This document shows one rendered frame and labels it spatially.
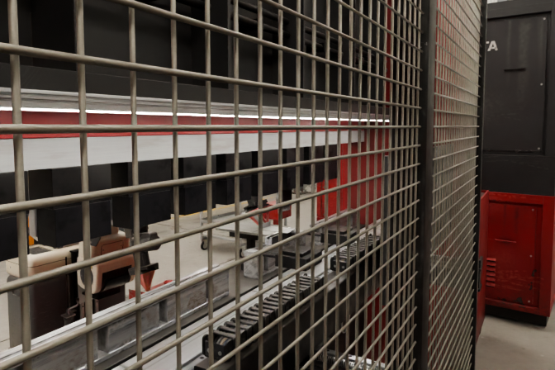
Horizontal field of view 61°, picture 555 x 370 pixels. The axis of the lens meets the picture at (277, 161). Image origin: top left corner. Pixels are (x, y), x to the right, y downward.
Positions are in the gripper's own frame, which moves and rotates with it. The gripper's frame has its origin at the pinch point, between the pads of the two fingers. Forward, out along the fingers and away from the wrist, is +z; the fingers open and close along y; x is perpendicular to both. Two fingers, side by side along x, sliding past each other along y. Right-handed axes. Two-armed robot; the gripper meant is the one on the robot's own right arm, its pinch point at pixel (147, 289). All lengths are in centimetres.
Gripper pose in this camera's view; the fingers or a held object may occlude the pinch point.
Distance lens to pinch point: 192.7
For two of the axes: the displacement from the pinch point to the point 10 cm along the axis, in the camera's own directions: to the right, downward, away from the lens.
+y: 8.6, -2.0, -4.7
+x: 4.6, -0.6, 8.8
